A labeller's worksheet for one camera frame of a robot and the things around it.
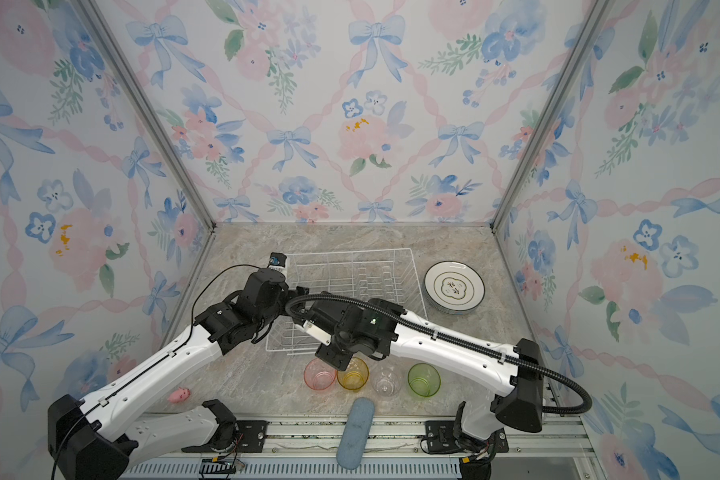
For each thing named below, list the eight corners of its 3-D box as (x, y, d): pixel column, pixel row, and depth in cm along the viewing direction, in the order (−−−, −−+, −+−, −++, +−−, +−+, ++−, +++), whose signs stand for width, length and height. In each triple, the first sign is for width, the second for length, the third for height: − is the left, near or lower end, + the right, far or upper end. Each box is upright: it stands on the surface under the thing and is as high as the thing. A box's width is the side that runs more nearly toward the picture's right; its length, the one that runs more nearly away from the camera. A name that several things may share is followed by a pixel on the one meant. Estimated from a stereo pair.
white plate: (426, 315, 98) (429, 308, 94) (419, 268, 110) (421, 260, 106) (487, 315, 98) (491, 308, 94) (473, 268, 110) (477, 260, 106)
